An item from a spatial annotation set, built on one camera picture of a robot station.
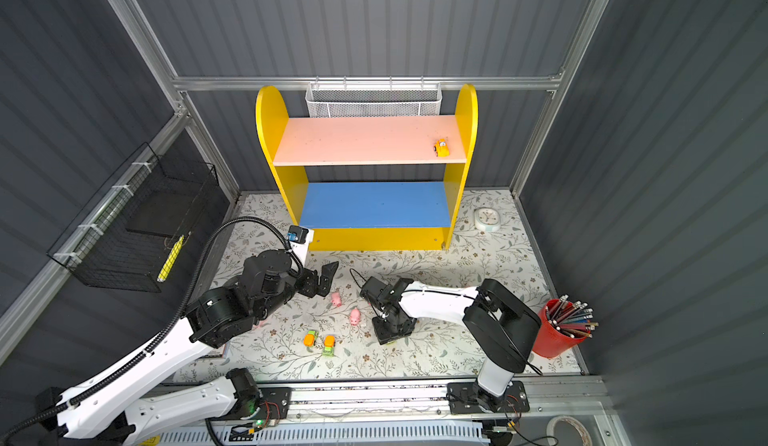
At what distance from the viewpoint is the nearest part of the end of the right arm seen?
0.63 m

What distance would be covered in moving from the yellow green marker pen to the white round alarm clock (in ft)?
3.02

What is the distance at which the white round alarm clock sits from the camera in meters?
1.09

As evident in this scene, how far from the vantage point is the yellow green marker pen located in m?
0.67

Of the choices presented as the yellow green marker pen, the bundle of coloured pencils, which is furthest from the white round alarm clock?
the yellow green marker pen

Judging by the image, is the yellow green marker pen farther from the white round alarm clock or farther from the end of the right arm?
the white round alarm clock

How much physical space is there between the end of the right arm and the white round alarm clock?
52 cm

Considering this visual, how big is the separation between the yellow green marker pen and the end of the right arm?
0.45 meters
